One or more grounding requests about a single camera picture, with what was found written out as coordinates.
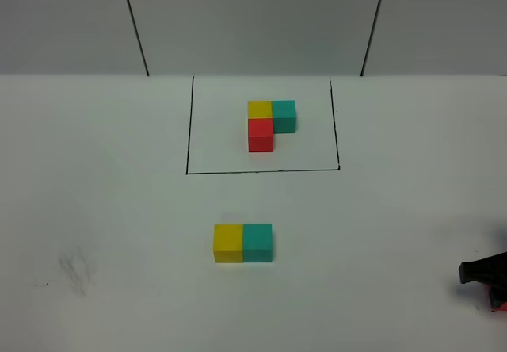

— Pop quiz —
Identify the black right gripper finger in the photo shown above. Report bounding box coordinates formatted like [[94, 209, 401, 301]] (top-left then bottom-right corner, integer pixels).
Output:
[[459, 252, 506, 285], [488, 286, 507, 308]]

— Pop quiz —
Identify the yellow template cube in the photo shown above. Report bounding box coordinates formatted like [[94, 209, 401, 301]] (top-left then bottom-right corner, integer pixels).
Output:
[[247, 101, 273, 119]]

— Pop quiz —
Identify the red template cube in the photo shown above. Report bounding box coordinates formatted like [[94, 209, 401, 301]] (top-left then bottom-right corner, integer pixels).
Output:
[[248, 118, 274, 152]]

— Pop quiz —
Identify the teal template cube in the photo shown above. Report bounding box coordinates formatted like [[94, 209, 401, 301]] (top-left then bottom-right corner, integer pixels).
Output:
[[272, 100, 297, 134]]

